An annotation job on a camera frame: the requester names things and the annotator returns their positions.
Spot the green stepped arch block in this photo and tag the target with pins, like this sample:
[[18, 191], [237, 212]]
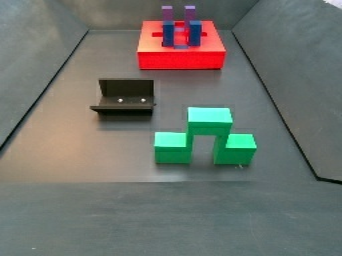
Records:
[[234, 149]]

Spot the purple U-shaped block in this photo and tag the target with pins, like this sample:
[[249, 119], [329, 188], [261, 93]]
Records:
[[190, 12]]

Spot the red square board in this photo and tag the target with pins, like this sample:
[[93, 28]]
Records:
[[206, 56]]

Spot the blue U-shaped block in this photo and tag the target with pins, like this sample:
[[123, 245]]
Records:
[[194, 33]]

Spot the black angle bracket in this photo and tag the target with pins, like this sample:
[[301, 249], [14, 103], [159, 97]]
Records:
[[126, 94]]

